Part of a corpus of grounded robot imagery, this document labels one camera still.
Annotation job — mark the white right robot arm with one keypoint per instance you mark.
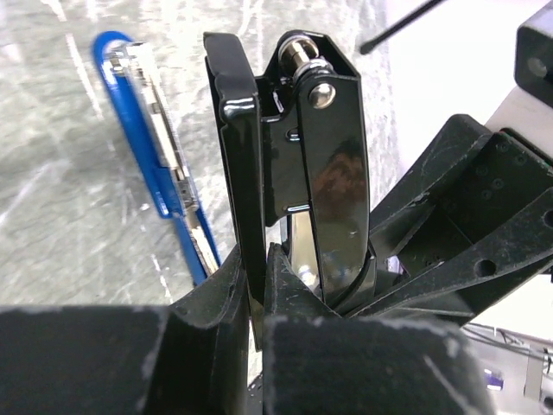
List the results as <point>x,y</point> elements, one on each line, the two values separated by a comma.
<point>526,112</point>

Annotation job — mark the blue stapler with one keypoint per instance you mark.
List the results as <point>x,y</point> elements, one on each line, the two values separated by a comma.
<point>133,82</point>

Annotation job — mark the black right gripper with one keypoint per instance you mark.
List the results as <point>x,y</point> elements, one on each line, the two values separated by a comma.
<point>459,202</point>

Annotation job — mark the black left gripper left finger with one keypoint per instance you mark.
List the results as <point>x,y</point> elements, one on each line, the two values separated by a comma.
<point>186,358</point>

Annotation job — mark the black stapler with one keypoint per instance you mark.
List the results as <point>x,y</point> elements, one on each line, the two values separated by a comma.
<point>293,141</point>

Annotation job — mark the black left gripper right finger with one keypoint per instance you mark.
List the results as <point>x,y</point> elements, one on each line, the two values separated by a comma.
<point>315,362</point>

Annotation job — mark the black music stand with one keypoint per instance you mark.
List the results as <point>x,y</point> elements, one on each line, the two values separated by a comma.
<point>368,46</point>

